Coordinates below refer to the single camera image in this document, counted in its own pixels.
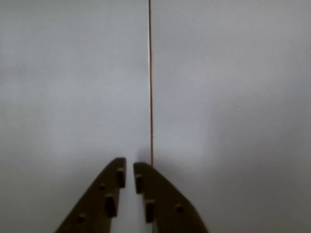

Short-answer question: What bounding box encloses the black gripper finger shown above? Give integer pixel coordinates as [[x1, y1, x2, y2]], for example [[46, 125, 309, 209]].
[[54, 157, 127, 233], [133, 162, 209, 233]]

